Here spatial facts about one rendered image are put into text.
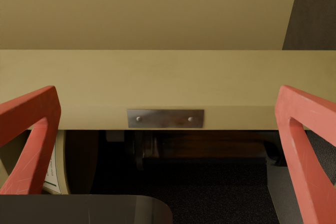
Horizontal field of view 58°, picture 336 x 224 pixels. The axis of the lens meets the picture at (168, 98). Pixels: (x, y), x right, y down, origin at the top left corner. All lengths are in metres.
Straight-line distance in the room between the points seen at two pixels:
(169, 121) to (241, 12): 0.46
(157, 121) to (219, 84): 0.07
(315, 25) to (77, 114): 0.45
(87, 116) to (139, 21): 0.44
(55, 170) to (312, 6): 0.50
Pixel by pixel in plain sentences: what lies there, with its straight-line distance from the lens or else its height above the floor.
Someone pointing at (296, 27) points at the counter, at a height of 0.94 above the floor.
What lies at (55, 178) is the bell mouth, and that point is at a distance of 0.39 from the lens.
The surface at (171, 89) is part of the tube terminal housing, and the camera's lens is 0.29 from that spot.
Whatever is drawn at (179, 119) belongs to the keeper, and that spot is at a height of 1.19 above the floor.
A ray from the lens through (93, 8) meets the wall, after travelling 0.70.
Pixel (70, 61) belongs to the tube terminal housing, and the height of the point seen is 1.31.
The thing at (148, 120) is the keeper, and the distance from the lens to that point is 0.28.
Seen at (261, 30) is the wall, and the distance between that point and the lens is 0.74.
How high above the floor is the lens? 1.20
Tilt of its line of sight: level
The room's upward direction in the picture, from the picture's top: 90 degrees counter-clockwise
